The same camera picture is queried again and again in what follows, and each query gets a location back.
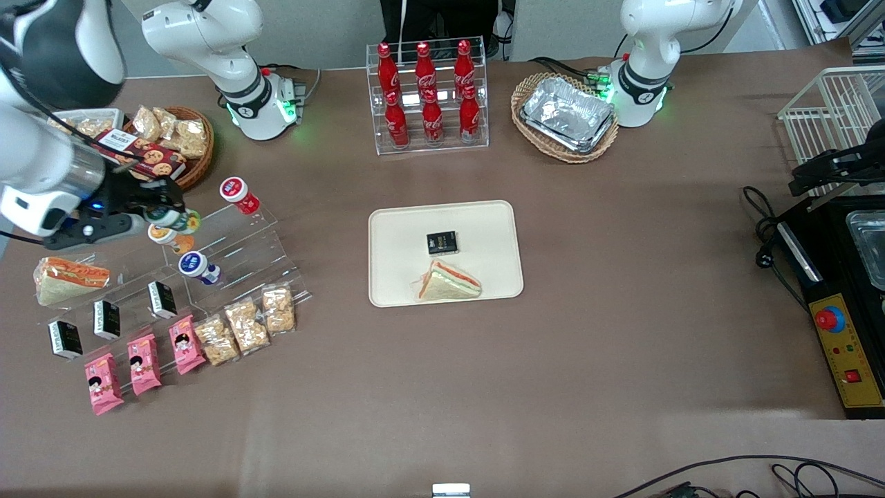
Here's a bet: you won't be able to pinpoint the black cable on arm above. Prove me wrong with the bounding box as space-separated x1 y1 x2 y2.
680 6 735 55

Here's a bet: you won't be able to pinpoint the cream plastic tray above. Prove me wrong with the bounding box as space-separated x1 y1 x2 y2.
367 199 525 308

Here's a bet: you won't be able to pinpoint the small black box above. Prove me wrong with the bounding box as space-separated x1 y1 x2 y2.
147 280 179 321
48 319 84 361
93 299 122 342
426 230 460 257

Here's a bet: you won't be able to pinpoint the dark brown wicker basket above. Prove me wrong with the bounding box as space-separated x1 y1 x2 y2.
119 105 216 192

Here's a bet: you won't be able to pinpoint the red gum bottle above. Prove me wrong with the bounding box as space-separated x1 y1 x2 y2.
220 177 262 216

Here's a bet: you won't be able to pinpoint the metal tray in machine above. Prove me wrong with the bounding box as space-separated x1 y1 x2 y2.
845 210 885 292

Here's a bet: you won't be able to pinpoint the white wire basket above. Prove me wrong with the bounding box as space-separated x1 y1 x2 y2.
777 66 885 199

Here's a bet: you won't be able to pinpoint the clear bag of brown snacks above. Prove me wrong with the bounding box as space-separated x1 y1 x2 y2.
131 105 164 143
151 107 178 140
224 297 271 356
69 118 115 138
193 314 241 368
171 118 209 160
261 283 299 337

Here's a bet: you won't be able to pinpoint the red cola bottle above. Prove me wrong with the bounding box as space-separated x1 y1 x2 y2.
458 84 482 143
376 43 402 106
421 88 445 147
453 39 477 99
384 90 411 149
414 41 438 102

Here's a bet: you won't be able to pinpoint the yellow control panel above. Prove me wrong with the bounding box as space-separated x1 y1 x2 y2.
808 293 884 409

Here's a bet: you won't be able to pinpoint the orange gum bottle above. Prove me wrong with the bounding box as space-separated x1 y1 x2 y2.
147 225 196 255

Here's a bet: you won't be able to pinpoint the clear acrylic bottle rack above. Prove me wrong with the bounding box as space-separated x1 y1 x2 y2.
366 37 490 156

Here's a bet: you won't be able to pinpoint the light wicker basket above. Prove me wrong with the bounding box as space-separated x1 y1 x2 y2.
510 72 620 165

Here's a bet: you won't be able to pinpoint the metal shelf frame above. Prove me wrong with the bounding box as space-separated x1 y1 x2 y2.
791 0 885 49

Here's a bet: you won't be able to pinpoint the clear acrylic step stand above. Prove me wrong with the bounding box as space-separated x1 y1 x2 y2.
161 203 313 313
33 248 198 364

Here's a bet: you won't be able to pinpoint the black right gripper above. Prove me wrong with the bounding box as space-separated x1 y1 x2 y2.
68 173 187 234

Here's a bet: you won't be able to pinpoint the black chair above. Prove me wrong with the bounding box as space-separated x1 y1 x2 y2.
379 0 500 57

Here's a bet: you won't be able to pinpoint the red cookie box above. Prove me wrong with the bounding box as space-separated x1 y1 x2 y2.
93 129 188 183

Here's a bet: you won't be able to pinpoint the stack of foil trays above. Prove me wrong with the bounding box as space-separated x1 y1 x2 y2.
519 76 617 155

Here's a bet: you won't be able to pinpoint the grey arm base cable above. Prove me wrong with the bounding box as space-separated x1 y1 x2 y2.
261 63 323 106

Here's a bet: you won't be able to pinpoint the wrapped triangle sandwich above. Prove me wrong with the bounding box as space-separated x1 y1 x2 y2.
34 257 112 308
414 259 483 302

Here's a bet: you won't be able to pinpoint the pink snack pack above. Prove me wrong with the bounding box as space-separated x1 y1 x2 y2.
84 352 126 416
168 314 207 376
126 333 163 397

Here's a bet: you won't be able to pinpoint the red emergency stop button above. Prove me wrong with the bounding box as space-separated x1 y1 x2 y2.
814 306 846 334

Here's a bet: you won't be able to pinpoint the white rectangular plastic bin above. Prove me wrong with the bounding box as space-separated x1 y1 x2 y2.
47 108 126 140

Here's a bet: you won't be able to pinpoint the black sealing machine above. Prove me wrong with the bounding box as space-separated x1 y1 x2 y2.
773 194 885 421

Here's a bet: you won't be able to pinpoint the black power cable with plug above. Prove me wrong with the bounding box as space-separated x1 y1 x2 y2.
743 185 811 313

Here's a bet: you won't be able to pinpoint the green gum bottle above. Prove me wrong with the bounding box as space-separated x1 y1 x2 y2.
145 207 202 234

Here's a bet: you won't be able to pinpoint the blue gum bottle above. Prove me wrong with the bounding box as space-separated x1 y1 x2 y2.
178 251 223 286

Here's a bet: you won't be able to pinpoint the black arm base cables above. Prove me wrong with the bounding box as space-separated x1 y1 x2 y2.
531 56 611 85

